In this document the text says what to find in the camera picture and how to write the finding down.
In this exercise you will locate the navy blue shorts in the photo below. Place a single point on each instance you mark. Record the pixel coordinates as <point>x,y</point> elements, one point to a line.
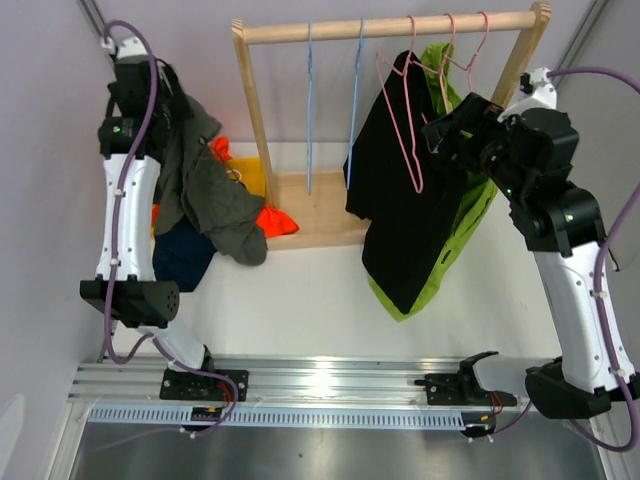
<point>182,256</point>

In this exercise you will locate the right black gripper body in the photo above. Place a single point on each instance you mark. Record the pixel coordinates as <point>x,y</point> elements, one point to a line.
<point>488,150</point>

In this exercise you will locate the pink hanger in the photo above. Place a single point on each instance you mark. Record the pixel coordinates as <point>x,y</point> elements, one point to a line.
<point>410,157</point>
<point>482,40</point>
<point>437,59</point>

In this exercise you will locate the light blue hanger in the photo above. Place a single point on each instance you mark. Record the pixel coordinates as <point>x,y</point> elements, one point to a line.
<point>309,111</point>
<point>355,101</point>

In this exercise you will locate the slotted grey cable duct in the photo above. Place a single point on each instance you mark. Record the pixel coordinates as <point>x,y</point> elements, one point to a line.
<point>413,419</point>

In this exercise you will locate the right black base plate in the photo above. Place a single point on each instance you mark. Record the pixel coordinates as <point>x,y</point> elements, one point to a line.
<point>451,389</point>

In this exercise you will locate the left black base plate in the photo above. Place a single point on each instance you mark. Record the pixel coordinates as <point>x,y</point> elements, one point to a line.
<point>186,386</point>

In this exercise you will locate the aluminium mounting rail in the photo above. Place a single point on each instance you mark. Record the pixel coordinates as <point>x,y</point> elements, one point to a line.
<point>295,382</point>

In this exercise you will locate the dark olive shorts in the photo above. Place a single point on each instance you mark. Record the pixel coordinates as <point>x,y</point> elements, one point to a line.
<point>201,125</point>

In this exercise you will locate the orange mesh shorts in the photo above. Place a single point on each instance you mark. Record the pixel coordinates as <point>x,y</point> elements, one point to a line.
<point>270,220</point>

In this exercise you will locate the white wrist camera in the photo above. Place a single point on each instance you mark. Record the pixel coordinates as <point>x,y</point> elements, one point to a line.
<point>129,49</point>
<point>538,92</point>

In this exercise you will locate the black shorts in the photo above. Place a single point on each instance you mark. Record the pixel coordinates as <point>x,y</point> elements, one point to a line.
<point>405,200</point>

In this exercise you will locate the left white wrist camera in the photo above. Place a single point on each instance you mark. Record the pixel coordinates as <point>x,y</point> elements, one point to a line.
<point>129,49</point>

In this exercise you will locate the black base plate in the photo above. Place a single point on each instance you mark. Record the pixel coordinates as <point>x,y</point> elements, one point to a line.
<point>186,386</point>
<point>451,389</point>

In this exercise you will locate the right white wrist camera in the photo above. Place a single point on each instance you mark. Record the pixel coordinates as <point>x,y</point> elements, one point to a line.
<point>538,92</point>

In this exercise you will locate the lime green shorts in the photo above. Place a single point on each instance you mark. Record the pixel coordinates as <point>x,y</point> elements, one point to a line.
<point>450,240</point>

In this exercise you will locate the yellow plastic tray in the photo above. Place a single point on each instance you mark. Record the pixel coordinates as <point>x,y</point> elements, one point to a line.
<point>249,172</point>

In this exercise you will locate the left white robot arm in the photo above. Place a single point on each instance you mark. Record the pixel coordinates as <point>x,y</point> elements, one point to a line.
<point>141,108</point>

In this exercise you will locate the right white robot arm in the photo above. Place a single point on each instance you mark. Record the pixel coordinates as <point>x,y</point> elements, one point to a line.
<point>526,150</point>

